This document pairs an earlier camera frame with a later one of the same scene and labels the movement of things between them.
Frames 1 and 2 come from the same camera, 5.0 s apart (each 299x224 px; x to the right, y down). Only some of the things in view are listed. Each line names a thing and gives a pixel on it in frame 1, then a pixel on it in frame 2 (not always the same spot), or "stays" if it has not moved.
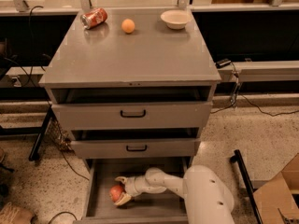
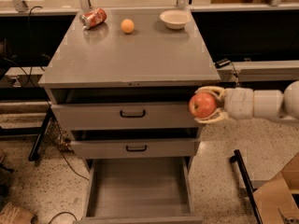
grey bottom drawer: (100, 174) stays
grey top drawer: (134, 116) stays
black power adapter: (222, 63) stays
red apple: (115, 192) -> (202, 105)
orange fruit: (128, 25) stays
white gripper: (133, 186) -> (239, 103)
